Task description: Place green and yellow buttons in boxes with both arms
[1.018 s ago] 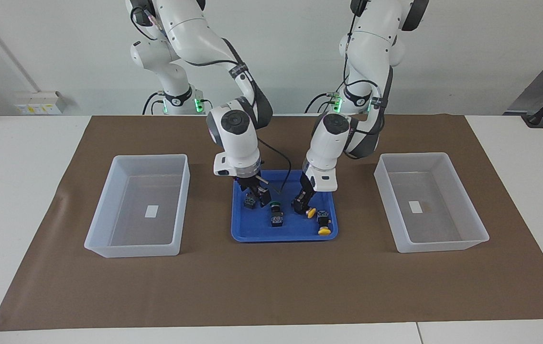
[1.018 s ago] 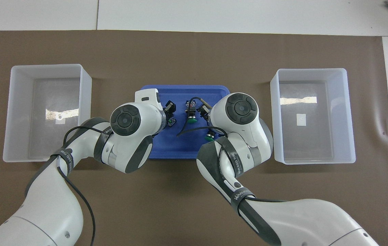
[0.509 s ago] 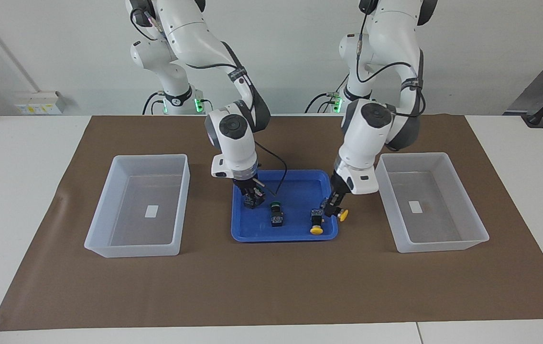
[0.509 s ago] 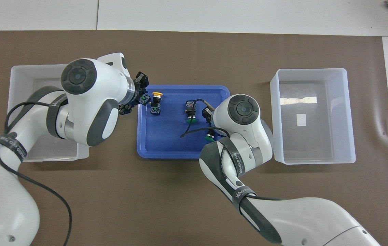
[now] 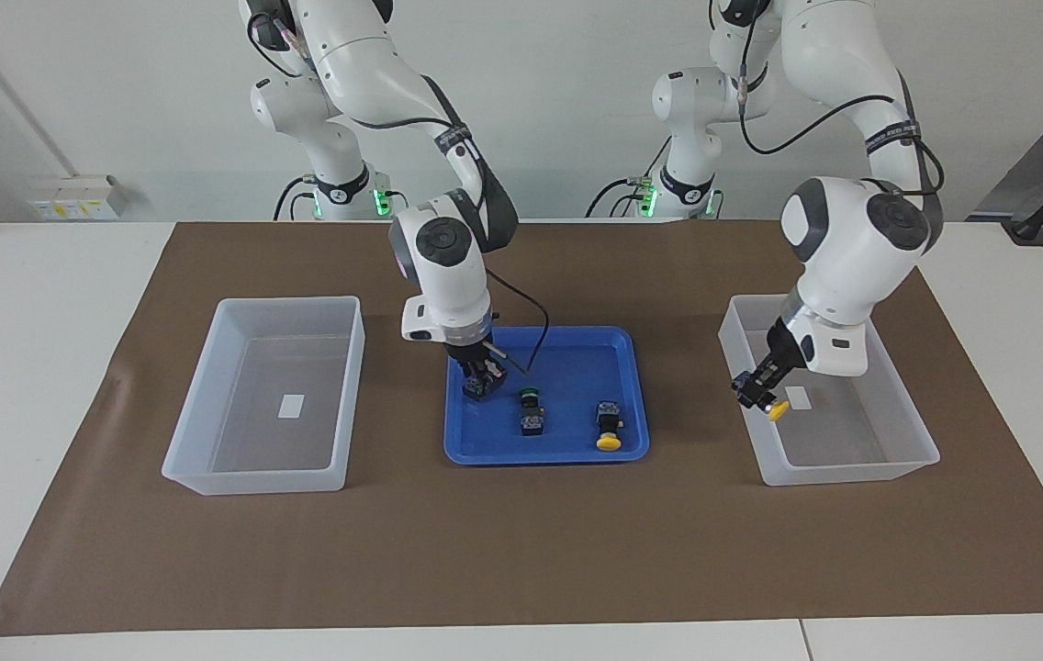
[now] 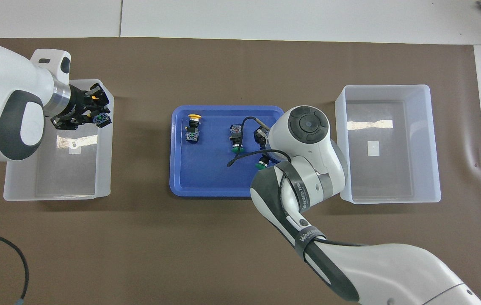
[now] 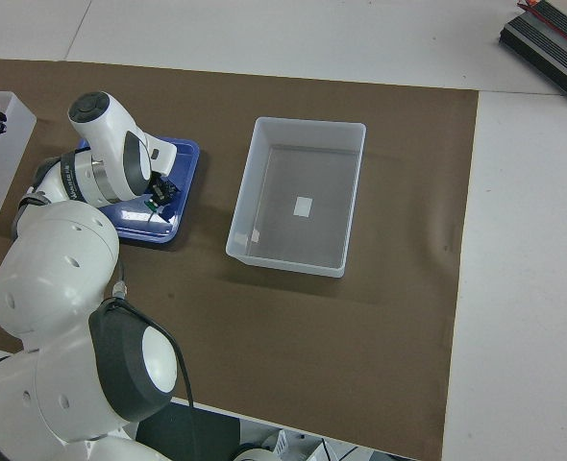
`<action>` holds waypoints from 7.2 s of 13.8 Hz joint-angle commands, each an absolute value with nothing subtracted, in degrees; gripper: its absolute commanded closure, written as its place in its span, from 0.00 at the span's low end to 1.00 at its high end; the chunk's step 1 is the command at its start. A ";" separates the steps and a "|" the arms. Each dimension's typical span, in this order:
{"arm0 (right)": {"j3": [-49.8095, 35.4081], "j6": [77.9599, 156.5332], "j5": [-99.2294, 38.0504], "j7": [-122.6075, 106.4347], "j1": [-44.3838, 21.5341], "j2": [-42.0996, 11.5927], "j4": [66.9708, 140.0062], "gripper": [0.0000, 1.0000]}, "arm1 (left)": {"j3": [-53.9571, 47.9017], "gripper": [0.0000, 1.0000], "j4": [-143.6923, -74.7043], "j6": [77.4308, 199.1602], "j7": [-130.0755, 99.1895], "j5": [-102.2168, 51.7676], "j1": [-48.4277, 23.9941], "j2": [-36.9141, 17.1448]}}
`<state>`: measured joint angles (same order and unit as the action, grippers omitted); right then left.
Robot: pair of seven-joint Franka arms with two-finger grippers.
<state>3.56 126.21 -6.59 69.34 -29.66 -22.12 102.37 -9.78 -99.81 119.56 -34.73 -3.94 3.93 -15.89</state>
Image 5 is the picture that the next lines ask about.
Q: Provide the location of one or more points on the blue plastic tray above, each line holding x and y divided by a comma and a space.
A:
577, 378

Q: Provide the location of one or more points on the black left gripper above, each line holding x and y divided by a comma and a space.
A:
786, 353

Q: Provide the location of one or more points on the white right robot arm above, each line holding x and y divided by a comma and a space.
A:
443, 266

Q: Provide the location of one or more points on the white wall socket box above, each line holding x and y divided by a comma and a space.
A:
72, 197

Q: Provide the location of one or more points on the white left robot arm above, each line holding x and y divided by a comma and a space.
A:
852, 257

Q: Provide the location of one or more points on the white paper label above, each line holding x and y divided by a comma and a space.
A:
801, 397
290, 407

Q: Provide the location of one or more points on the translucent white plastic box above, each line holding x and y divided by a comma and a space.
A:
889, 441
209, 431

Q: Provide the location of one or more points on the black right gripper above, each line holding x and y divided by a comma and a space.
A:
471, 347

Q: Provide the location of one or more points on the yellow push button switch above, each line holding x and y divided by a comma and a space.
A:
779, 411
610, 420

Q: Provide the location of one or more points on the green push button switch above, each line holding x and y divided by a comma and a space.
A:
532, 418
483, 390

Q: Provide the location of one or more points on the brown table mat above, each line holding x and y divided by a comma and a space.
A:
521, 551

